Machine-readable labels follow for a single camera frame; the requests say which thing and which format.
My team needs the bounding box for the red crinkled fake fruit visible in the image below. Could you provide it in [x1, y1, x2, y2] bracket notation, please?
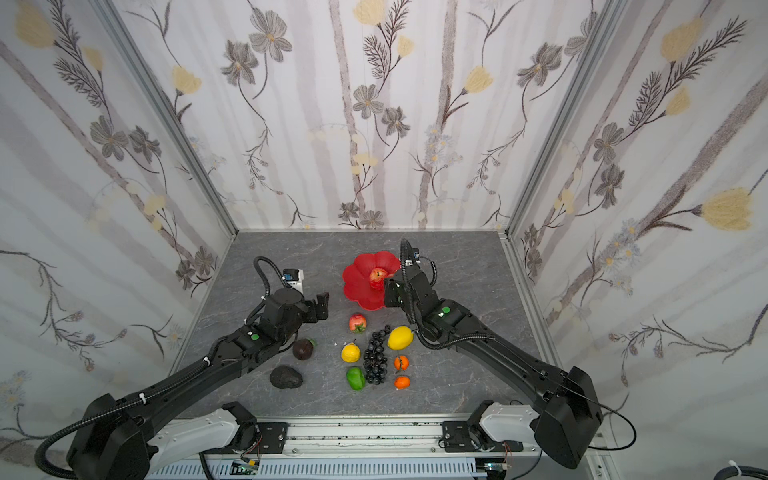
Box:
[369, 267, 390, 289]

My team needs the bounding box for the dark purple fake mangosteen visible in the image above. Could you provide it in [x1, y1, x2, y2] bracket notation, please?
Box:
[292, 338, 315, 361]

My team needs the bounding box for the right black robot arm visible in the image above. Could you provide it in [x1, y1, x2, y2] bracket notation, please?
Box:
[384, 268, 604, 469]

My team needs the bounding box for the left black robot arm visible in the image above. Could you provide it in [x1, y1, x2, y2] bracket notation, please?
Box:
[50, 288, 329, 479]

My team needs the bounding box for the red fake apple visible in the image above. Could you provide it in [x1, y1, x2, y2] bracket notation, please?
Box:
[348, 313, 368, 333]

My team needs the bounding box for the yellow fake lemon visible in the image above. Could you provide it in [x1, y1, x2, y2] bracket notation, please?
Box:
[387, 326, 414, 351]

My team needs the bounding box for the red flower-shaped fruit bowl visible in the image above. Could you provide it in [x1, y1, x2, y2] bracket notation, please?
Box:
[342, 251, 400, 311]

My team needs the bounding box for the yellow fake pear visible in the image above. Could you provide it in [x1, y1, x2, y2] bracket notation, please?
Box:
[341, 342, 361, 364]

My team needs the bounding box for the dark fake avocado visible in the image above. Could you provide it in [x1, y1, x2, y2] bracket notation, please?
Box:
[269, 365, 304, 390]

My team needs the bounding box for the orange fake tangerine upper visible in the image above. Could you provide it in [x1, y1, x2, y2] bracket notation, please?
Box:
[393, 355, 409, 372]

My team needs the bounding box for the orange fake tangerine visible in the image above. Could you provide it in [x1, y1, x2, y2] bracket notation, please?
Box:
[394, 376, 411, 390]
[393, 355, 409, 372]

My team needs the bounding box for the green fake lime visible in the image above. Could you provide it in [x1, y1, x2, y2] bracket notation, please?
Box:
[346, 367, 366, 391]

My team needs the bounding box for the black fake grape bunch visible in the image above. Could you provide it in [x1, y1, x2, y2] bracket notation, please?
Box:
[363, 325, 392, 385]

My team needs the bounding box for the orange fake tangerine lower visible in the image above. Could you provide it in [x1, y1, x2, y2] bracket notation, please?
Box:
[394, 376, 411, 390]

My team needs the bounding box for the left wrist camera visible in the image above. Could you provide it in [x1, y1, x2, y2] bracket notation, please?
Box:
[281, 268, 304, 293]

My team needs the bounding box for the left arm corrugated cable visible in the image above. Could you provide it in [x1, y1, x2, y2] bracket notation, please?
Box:
[34, 256, 286, 480]

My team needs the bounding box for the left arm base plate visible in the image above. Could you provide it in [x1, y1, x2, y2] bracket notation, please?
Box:
[239, 422, 289, 455]

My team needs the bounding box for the aluminium mounting rail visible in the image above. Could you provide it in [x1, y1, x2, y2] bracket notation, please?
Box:
[149, 413, 601, 463]

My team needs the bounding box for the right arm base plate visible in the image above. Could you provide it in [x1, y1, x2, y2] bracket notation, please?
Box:
[438, 421, 524, 454]

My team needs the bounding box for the white perforated cable duct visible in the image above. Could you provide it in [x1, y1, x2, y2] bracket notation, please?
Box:
[149, 458, 481, 480]

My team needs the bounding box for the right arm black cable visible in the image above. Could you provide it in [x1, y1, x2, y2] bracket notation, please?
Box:
[563, 383, 638, 452]

